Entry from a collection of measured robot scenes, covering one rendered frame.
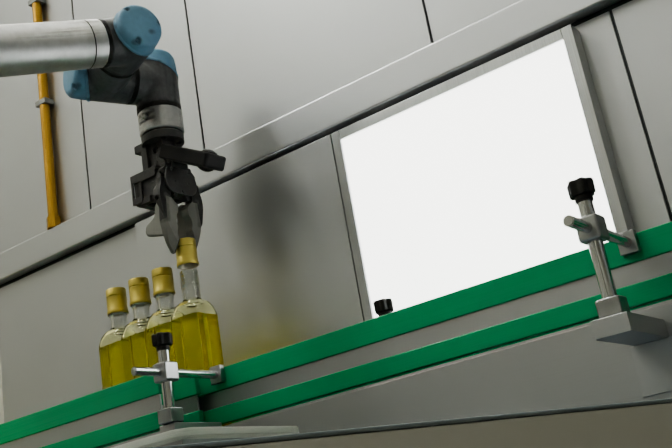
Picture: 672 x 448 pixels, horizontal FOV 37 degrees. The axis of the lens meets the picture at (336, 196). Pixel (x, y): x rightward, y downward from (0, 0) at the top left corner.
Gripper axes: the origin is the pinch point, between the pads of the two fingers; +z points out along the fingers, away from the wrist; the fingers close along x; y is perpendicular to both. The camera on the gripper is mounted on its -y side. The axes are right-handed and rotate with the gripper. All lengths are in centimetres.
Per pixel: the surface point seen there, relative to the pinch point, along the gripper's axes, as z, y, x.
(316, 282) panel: 9.5, -16.0, -11.8
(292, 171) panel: -10.1, -14.9, -11.9
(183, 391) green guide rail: 24.2, -1.9, 6.2
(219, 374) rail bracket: 23.2, -8.3, 5.2
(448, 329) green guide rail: 26, -46, 5
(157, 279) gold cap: 4.3, 5.4, 1.6
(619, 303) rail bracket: 31, -72, 17
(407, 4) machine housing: -30, -41, -14
